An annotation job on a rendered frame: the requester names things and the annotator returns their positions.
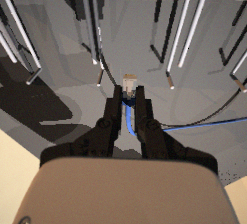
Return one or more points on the blue patch cord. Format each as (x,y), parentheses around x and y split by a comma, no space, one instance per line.
(128,122)

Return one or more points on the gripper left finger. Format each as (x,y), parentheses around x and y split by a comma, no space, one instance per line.
(99,141)

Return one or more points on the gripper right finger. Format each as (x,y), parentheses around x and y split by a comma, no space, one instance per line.
(156,143)

